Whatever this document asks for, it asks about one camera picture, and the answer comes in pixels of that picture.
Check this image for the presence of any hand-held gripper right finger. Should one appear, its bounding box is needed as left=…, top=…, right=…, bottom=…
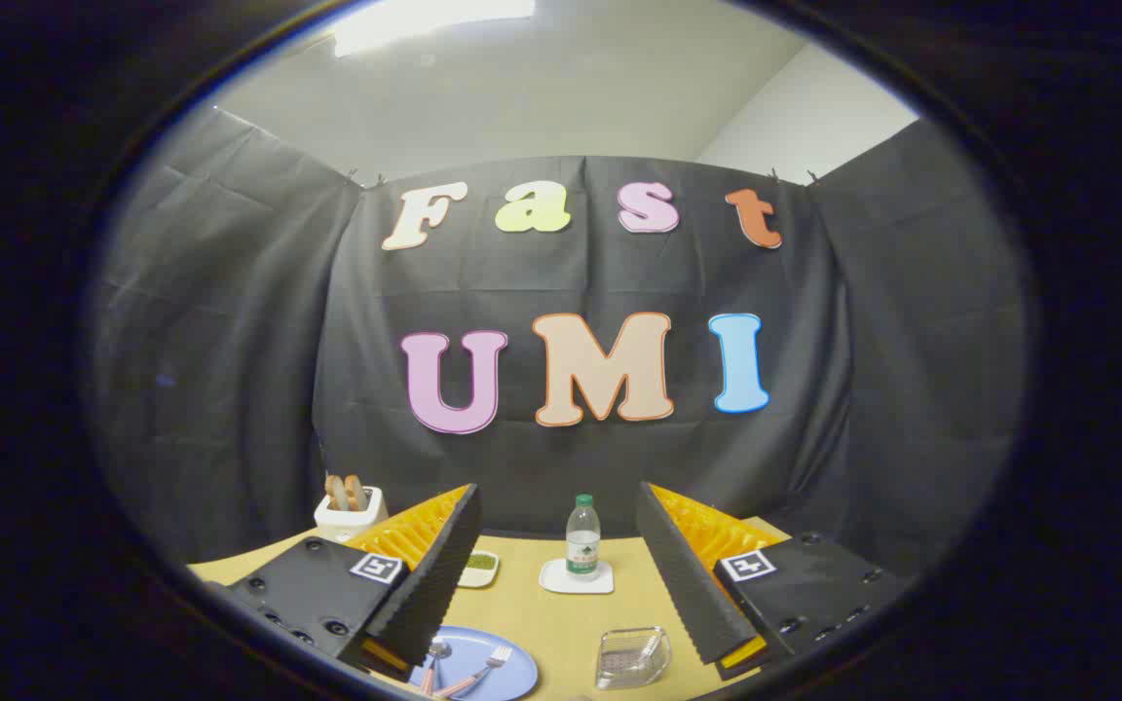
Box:
left=636, top=481, right=913, bottom=681

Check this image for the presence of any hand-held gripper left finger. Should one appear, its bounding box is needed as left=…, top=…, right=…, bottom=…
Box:
left=206, top=484, right=484, bottom=683

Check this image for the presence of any metal spoon checkered handle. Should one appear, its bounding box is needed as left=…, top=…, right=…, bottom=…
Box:
left=420, top=638, right=452, bottom=695

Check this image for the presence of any metal fork checkered handle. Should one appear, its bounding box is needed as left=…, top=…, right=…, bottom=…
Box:
left=434, top=646, right=513, bottom=699

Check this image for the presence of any white divided dish with beans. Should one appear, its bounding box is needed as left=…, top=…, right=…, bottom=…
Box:
left=457, top=550, right=501, bottom=589

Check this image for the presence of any cream toaster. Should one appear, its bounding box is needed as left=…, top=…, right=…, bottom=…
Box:
left=315, top=485, right=389, bottom=543

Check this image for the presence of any clear water bottle green cap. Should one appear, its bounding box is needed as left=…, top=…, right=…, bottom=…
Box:
left=566, top=494, right=602, bottom=577

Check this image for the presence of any white square coaster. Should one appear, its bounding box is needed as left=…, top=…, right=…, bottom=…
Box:
left=539, top=558, right=616, bottom=596

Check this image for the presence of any blue round plate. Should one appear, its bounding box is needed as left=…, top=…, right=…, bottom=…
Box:
left=408, top=625, right=540, bottom=701

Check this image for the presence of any black backdrop cloth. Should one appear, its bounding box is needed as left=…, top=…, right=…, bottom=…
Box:
left=93, top=105, right=1029, bottom=575

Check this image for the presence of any ceiling light panel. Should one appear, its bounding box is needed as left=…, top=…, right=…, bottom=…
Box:
left=332, top=0, right=536, bottom=57

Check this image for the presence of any metal wire cutlery rack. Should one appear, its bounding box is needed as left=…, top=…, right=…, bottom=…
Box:
left=595, top=626, right=671, bottom=690

